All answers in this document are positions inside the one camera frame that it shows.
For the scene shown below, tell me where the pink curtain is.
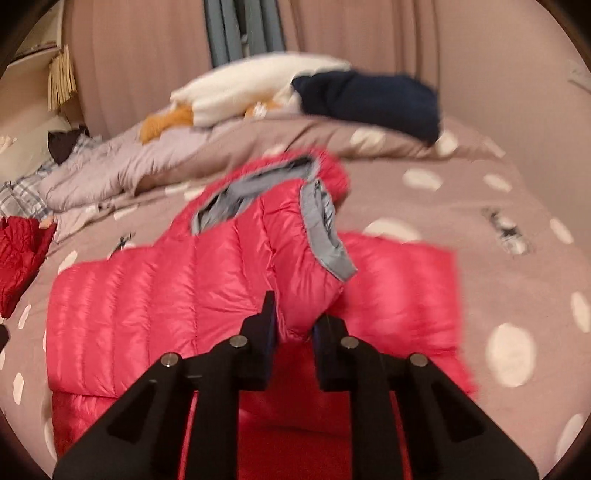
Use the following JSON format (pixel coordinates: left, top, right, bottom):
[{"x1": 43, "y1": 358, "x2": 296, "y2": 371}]
[{"x1": 62, "y1": 0, "x2": 439, "y2": 139}]

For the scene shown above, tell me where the straw tassel hanging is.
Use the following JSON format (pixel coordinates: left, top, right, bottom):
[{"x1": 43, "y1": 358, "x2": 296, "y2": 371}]
[{"x1": 47, "y1": 45, "x2": 79, "y2": 112}]

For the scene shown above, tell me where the lavender grey quilt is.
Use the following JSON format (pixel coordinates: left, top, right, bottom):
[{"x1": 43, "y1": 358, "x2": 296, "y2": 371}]
[{"x1": 39, "y1": 108, "x2": 506, "y2": 232}]

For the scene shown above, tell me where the red down jacket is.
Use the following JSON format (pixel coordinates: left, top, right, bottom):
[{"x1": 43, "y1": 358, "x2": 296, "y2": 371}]
[{"x1": 45, "y1": 148, "x2": 478, "y2": 480}]

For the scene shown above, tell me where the cream pillow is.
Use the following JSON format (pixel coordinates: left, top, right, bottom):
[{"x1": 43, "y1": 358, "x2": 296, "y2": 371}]
[{"x1": 0, "y1": 115, "x2": 70, "y2": 185}]

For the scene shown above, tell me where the dotted taupe bed sheet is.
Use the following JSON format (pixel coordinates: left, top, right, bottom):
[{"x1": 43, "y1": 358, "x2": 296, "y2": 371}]
[{"x1": 0, "y1": 115, "x2": 591, "y2": 480}]

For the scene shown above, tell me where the dark brown cloth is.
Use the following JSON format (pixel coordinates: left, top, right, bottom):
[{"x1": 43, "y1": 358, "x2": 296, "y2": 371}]
[{"x1": 47, "y1": 126, "x2": 90, "y2": 164}]

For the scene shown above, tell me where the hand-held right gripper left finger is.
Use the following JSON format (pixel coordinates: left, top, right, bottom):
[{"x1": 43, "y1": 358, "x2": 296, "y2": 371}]
[{"x1": 52, "y1": 291, "x2": 278, "y2": 480}]

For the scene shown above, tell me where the navy blue garment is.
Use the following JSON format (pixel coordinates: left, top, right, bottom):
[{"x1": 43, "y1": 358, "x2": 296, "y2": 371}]
[{"x1": 292, "y1": 69, "x2": 441, "y2": 146}]

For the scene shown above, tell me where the plaid pillow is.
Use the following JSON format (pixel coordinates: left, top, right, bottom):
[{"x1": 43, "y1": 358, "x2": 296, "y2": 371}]
[{"x1": 0, "y1": 134, "x2": 102, "y2": 222}]

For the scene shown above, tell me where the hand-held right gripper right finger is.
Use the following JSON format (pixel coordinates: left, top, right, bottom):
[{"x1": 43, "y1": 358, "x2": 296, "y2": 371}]
[{"x1": 313, "y1": 314, "x2": 540, "y2": 480}]

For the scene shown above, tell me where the white goose plush toy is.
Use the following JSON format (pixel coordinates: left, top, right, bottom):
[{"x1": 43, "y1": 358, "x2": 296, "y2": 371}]
[{"x1": 139, "y1": 53, "x2": 352, "y2": 144}]

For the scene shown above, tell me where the blue-grey curtain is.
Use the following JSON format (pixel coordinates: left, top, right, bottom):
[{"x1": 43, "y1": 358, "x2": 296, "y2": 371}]
[{"x1": 203, "y1": 0, "x2": 288, "y2": 70}]

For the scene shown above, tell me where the dark red garment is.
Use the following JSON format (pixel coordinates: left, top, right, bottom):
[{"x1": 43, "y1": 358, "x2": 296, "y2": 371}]
[{"x1": 0, "y1": 216, "x2": 58, "y2": 319}]

